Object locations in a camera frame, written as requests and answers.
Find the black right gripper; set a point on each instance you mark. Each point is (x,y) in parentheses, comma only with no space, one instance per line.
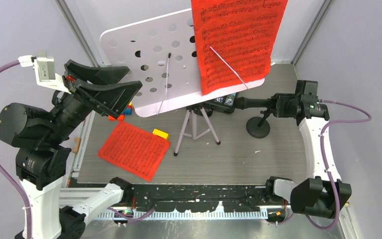
(283,98)

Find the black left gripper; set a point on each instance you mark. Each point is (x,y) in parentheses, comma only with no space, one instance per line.
(115,98)

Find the lilac tripod music stand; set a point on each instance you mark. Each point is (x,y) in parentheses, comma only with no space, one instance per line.
(158,53)

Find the red sheet music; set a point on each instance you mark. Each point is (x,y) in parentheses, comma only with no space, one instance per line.
(134,150)
(234,40)

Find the black microphone plain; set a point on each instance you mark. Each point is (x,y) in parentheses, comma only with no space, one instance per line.
(246,103)

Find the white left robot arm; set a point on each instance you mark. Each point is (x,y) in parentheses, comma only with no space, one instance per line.
(38,134)

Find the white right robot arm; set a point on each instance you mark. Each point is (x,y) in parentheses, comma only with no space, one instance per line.
(323,193)

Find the blue toy brick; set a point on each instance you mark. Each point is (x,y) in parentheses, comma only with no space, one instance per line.
(128,111)

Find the orange flat toy brick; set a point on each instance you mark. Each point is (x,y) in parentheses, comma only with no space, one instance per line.
(119,118)

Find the black poker chip case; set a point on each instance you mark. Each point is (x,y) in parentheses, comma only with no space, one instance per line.
(223,104)

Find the small yellow block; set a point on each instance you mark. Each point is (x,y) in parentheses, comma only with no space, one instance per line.
(161,134)

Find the wooden block on rail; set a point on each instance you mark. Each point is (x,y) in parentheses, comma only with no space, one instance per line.
(76,146)

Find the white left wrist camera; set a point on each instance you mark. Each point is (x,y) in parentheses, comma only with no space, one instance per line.
(44,68)

